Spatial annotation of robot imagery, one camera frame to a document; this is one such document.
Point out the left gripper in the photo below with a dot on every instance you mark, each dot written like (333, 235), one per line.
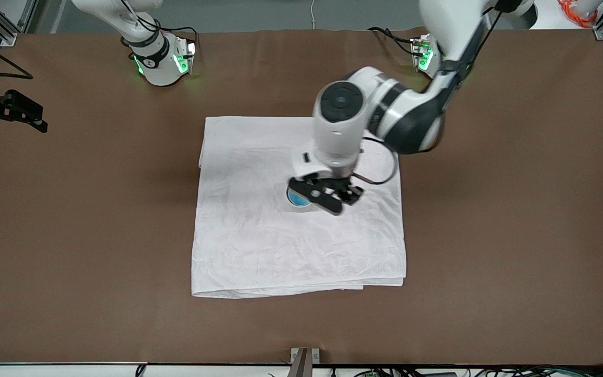
(344, 185)

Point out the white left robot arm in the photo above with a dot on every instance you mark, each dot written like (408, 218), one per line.
(338, 131)

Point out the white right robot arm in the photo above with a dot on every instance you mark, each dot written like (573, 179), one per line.
(157, 63)

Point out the white folded cloth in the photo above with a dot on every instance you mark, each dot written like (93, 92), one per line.
(259, 246)

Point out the grey metal camera bracket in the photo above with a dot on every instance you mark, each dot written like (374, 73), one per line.
(304, 361)

